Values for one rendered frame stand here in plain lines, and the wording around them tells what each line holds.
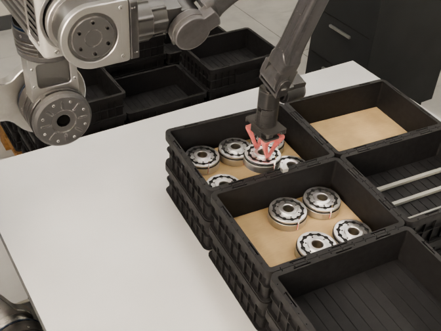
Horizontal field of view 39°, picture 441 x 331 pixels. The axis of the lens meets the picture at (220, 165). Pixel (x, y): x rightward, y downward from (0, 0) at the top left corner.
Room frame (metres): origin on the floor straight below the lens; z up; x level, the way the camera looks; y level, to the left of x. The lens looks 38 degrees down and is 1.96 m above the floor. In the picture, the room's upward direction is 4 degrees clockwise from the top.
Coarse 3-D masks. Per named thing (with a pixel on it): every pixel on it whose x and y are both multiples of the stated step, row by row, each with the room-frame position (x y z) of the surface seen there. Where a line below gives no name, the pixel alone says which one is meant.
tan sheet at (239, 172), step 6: (288, 144) 1.57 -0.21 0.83; (288, 150) 1.54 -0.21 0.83; (222, 168) 1.43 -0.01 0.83; (228, 168) 1.43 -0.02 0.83; (234, 168) 1.43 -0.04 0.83; (240, 168) 1.43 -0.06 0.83; (246, 168) 1.43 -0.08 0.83; (210, 174) 1.39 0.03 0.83; (216, 174) 1.40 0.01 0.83; (228, 174) 1.40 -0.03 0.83; (234, 174) 1.40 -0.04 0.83; (240, 174) 1.40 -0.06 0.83; (246, 174) 1.41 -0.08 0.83; (252, 174) 1.41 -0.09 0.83; (258, 174) 1.41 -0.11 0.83
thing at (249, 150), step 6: (252, 144) 1.41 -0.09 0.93; (246, 150) 1.38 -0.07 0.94; (252, 150) 1.38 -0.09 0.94; (276, 150) 1.39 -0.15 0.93; (246, 156) 1.35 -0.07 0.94; (252, 156) 1.35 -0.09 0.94; (270, 156) 1.36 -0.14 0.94; (276, 156) 1.37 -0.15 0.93; (252, 162) 1.33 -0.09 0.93; (258, 162) 1.33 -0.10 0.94; (264, 162) 1.33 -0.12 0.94; (270, 162) 1.33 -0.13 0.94; (276, 162) 1.34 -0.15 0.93
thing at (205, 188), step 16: (240, 112) 1.58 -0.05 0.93; (288, 112) 1.60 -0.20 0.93; (176, 128) 1.47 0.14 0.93; (304, 128) 1.52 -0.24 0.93; (176, 144) 1.39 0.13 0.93; (320, 144) 1.44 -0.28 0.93; (320, 160) 1.37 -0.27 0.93; (192, 176) 1.28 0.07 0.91; (256, 176) 1.28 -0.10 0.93; (208, 192) 1.21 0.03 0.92
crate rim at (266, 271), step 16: (336, 160) 1.37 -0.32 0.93; (272, 176) 1.28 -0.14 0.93; (352, 176) 1.30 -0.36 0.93; (224, 192) 1.20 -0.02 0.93; (368, 192) 1.24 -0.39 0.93; (224, 208) 1.14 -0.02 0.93; (384, 208) 1.19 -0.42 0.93; (400, 224) 1.13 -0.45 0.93; (240, 240) 1.05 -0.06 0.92; (352, 240) 1.06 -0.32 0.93; (256, 256) 0.99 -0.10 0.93; (304, 256) 1.00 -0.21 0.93; (272, 272) 0.94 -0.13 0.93
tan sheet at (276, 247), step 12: (240, 216) 1.23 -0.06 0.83; (252, 216) 1.23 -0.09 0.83; (264, 216) 1.23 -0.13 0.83; (336, 216) 1.25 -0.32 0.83; (348, 216) 1.25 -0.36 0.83; (252, 228) 1.18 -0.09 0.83; (264, 228) 1.19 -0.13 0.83; (312, 228) 1.20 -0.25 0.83; (324, 228) 1.20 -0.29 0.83; (252, 240) 1.14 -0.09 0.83; (264, 240) 1.14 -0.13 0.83; (276, 240) 1.14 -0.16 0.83; (288, 240) 1.15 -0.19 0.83; (264, 252) 1.10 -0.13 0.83; (276, 252) 1.10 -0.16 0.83; (288, 252) 1.10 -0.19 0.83; (276, 264) 1.06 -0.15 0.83
